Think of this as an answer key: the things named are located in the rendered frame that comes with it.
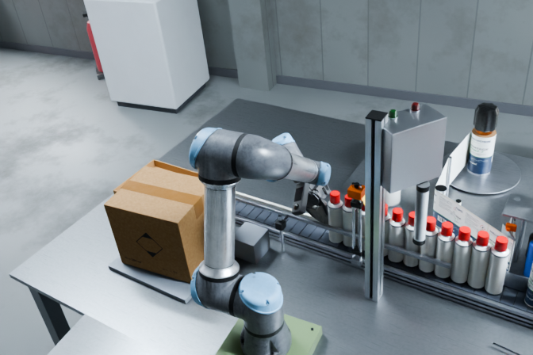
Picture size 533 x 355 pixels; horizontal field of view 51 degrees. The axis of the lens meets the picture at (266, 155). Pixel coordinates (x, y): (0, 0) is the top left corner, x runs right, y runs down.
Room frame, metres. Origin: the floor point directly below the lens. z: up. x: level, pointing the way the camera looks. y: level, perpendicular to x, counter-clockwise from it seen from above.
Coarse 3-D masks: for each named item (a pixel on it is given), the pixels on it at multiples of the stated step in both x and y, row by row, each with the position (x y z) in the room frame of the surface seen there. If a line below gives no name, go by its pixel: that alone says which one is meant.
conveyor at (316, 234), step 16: (240, 208) 1.72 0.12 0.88; (256, 208) 1.71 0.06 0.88; (272, 224) 1.60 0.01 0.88; (288, 224) 1.59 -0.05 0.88; (304, 224) 1.58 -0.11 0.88; (320, 240) 1.49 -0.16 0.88; (416, 272) 1.29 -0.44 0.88; (432, 272) 1.28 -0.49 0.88; (464, 288) 1.19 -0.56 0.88; (512, 288) 1.17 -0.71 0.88; (512, 304) 1.11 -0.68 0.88
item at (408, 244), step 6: (408, 216) 1.33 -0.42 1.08; (414, 216) 1.32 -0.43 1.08; (408, 222) 1.33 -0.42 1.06; (408, 228) 1.32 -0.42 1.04; (408, 234) 1.31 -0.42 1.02; (408, 240) 1.31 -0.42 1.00; (408, 246) 1.31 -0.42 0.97; (414, 246) 1.31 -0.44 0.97; (408, 258) 1.31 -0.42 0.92; (414, 258) 1.31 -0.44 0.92; (408, 264) 1.31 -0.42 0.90; (414, 264) 1.31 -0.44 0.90
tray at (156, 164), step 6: (150, 162) 2.14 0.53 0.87; (156, 162) 2.15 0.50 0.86; (162, 162) 2.13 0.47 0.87; (156, 168) 2.14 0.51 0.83; (162, 168) 2.14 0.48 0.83; (168, 168) 2.11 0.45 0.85; (174, 168) 2.09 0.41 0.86; (180, 168) 2.07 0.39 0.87; (186, 174) 2.05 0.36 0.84; (192, 174) 2.03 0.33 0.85; (126, 180) 2.02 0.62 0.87; (120, 186) 1.98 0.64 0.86; (114, 192) 1.95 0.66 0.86
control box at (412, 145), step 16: (400, 112) 1.30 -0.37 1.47; (432, 112) 1.28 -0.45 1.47; (384, 128) 1.22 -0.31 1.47; (400, 128) 1.21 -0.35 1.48; (416, 128) 1.21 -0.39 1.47; (432, 128) 1.23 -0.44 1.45; (384, 144) 1.22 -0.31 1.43; (400, 144) 1.20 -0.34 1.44; (416, 144) 1.21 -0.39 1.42; (432, 144) 1.23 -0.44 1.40; (384, 160) 1.22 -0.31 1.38; (400, 160) 1.20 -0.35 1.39; (416, 160) 1.22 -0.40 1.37; (432, 160) 1.23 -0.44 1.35; (384, 176) 1.22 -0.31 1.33; (400, 176) 1.20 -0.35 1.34; (416, 176) 1.22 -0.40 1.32; (432, 176) 1.23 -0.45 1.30
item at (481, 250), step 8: (480, 232) 1.22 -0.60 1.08; (480, 240) 1.20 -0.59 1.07; (488, 240) 1.20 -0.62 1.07; (472, 248) 1.22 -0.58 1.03; (480, 248) 1.19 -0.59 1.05; (488, 248) 1.19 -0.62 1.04; (472, 256) 1.21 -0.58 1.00; (480, 256) 1.19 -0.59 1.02; (488, 256) 1.19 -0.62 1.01; (472, 264) 1.20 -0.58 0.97; (480, 264) 1.19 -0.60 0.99; (472, 272) 1.20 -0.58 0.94; (480, 272) 1.19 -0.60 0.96; (472, 280) 1.20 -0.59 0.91; (480, 280) 1.18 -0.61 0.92; (480, 288) 1.18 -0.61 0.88
